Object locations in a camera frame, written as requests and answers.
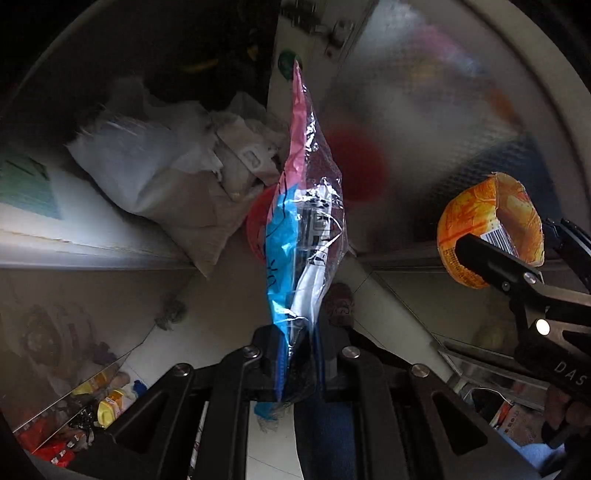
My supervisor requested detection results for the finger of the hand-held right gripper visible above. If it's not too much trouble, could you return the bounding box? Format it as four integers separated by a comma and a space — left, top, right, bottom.
541, 218, 591, 294
455, 233, 591, 324

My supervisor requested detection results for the crumpled white packaging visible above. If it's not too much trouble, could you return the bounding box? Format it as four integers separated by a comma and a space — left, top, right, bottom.
217, 92, 288, 185

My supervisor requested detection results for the red printed carton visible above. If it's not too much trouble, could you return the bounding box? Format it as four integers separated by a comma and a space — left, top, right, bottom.
30, 436, 77, 467

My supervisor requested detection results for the glass cabinet door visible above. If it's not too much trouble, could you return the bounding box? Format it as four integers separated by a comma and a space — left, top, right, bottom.
0, 265, 199, 462

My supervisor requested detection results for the frosted cabinet door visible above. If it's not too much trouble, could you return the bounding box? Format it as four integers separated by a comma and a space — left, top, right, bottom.
270, 0, 583, 273

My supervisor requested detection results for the red plastic basin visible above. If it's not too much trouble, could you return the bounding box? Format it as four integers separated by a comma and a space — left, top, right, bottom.
245, 187, 282, 266

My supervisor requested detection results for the person's right hand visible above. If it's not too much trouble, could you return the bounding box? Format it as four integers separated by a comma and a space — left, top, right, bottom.
541, 384, 591, 449

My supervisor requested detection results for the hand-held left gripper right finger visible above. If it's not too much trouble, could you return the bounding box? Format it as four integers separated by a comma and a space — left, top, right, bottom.
314, 320, 541, 480

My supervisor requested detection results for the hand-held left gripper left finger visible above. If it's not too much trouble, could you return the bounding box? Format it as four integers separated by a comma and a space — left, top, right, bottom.
69, 324, 289, 480

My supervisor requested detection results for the pink and blue plastic wrapper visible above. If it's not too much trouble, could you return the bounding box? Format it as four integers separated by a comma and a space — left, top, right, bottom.
262, 59, 348, 407

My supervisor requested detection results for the yellow plastic bottle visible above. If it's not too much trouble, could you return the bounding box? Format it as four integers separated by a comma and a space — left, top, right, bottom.
96, 388, 127, 429

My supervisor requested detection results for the orange snack wrapper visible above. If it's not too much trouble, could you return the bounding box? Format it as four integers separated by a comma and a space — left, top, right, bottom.
436, 172, 546, 291

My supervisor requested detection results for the green round sticker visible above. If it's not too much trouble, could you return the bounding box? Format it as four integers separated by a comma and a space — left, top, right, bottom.
277, 48, 298, 81

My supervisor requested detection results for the white plastic bag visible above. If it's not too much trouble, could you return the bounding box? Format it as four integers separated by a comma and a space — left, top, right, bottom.
65, 78, 259, 280

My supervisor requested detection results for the teal printed carton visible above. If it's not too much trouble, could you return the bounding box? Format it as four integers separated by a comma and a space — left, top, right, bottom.
0, 152, 63, 220

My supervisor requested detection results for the metal door hinge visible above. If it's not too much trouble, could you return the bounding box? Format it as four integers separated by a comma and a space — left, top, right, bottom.
323, 18, 356, 58

